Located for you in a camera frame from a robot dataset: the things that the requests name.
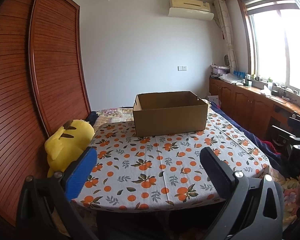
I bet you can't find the cardboard box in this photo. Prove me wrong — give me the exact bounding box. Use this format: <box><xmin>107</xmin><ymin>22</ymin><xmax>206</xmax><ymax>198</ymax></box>
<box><xmin>132</xmin><ymin>91</ymin><xmax>208</xmax><ymax>138</ymax></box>

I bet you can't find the yellow plush toy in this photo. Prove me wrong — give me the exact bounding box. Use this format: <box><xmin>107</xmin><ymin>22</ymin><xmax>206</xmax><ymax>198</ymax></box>
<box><xmin>45</xmin><ymin>119</ymin><xmax>95</xmax><ymax>178</ymax></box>

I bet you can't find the window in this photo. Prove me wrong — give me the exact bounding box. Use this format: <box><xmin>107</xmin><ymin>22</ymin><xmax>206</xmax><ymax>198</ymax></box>
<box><xmin>236</xmin><ymin>0</ymin><xmax>300</xmax><ymax>93</ymax></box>

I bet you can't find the red cloth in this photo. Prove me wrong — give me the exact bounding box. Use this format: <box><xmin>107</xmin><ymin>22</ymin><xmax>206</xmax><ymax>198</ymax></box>
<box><xmin>261</xmin><ymin>140</ymin><xmax>283</xmax><ymax>154</ymax></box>

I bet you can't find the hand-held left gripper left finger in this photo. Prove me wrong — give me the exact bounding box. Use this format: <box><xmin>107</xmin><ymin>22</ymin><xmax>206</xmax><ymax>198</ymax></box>
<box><xmin>15</xmin><ymin>147</ymin><xmax>99</xmax><ymax>240</ymax></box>

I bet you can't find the clear plastic bag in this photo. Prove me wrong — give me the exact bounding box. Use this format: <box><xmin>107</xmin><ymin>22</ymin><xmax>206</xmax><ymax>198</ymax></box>
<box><xmin>219</xmin><ymin>73</ymin><xmax>245</xmax><ymax>84</ymax></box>

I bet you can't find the wooden slatted wardrobe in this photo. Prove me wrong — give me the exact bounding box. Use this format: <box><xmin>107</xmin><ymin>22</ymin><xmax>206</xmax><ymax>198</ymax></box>
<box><xmin>0</xmin><ymin>0</ymin><xmax>92</xmax><ymax>227</ymax></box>

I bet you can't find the stack of small boxes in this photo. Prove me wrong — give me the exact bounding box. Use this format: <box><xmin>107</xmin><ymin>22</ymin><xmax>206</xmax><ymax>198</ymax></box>
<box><xmin>210</xmin><ymin>64</ymin><xmax>230</xmax><ymax>78</ymax></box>

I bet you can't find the orange-print tablecloth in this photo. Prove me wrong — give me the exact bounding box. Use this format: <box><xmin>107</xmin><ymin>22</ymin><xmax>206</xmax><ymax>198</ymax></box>
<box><xmin>71</xmin><ymin>112</ymin><xmax>270</xmax><ymax>212</ymax></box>

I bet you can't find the wall air conditioner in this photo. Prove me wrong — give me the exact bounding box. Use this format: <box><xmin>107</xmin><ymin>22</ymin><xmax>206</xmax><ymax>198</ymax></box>
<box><xmin>168</xmin><ymin>0</ymin><xmax>214</xmax><ymax>20</ymax></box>

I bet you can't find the dark blue blanket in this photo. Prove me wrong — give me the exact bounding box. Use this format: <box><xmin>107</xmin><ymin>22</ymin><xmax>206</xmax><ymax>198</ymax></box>
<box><xmin>209</xmin><ymin>102</ymin><xmax>300</xmax><ymax>178</ymax></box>

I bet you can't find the wooden cabinet counter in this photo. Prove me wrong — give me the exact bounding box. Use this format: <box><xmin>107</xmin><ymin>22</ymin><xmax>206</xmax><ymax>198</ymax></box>
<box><xmin>209</xmin><ymin>77</ymin><xmax>300</xmax><ymax>140</ymax></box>

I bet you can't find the patterned curtain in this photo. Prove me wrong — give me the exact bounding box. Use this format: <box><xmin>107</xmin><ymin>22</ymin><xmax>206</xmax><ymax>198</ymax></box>
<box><xmin>213</xmin><ymin>0</ymin><xmax>238</xmax><ymax>72</ymax></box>

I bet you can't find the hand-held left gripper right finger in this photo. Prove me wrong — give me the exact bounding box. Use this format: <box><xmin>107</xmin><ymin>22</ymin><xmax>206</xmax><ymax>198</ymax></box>
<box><xmin>199</xmin><ymin>147</ymin><xmax>285</xmax><ymax>240</ymax></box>

